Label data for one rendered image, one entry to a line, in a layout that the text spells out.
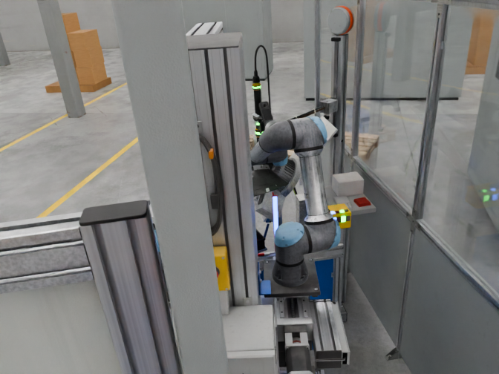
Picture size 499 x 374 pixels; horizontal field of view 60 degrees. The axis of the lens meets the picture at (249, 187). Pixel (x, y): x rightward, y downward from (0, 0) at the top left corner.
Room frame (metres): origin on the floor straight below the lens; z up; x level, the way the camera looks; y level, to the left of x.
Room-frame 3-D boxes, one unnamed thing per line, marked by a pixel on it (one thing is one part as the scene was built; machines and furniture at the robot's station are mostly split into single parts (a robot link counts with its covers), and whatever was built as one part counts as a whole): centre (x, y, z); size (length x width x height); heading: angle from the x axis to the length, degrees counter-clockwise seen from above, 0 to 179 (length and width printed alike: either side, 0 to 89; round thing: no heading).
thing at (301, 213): (2.45, -0.38, 0.73); 0.15 x 0.09 x 0.22; 97
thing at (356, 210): (2.37, -0.61, 0.85); 0.36 x 0.24 x 0.03; 7
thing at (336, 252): (1.82, -0.02, 0.82); 0.90 x 0.04 x 0.08; 97
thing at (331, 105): (2.61, -0.54, 1.39); 0.10 x 0.07 x 0.09; 132
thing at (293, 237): (1.42, -0.15, 1.20); 0.13 x 0.12 x 0.14; 103
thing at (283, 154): (1.92, -0.14, 1.38); 0.11 x 0.08 x 0.11; 103
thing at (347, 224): (1.87, -0.41, 1.02); 0.16 x 0.10 x 0.11; 97
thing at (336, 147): (2.67, -0.61, 0.90); 0.08 x 0.06 x 1.80; 42
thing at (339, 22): (2.67, -0.61, 1.88); 0.16 x 0.07 x 0.16; 42
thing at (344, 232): (2.37, -0.61, 0.42); 0.04 x 0.04 x 0.83; 7
